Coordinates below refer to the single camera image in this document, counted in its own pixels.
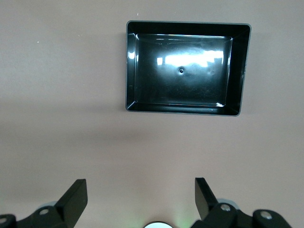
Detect brown table cloth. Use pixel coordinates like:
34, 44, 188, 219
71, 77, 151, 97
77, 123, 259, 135
0, 0, 304, 228

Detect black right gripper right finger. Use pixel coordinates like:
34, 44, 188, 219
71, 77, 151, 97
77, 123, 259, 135
190, 177, 295, 228

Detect black plastic box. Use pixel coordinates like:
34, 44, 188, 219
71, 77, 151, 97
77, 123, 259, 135
125, 20, 252, 118

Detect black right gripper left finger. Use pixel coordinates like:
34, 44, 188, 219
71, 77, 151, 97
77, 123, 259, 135
0, 179, 88, 228

